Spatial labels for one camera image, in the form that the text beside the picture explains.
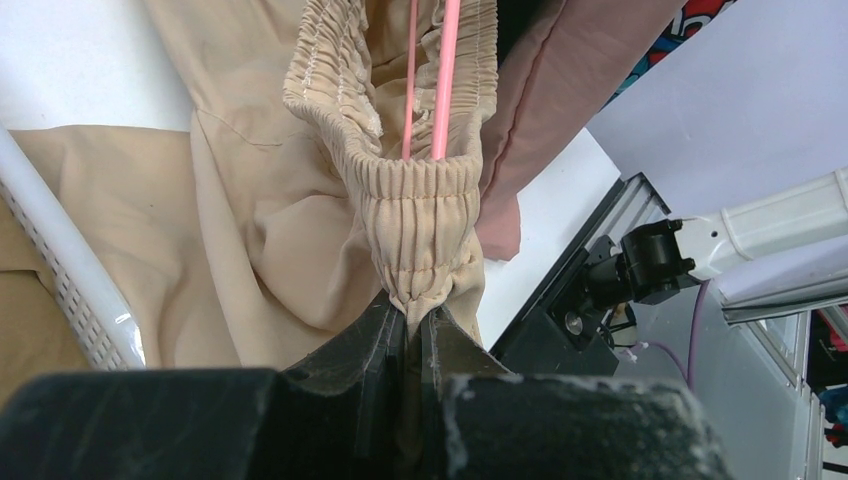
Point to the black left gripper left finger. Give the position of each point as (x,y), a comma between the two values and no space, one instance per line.
(329,416)

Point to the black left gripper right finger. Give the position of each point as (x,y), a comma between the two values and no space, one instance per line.
(482,421)

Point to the beige shorts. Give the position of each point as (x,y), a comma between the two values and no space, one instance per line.
(303,187)

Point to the brown shorts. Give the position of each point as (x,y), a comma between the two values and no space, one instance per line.
(36,337)

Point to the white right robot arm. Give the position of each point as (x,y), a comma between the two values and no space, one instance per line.
(657,259)

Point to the pink shorts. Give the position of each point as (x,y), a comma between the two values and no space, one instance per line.
(565,61)

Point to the colourful comic print shorts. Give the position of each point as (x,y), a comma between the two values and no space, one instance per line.
(693,16)

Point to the white plastic basket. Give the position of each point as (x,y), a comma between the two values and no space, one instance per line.
(96,310)

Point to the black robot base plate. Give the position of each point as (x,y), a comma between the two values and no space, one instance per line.
(557,328)

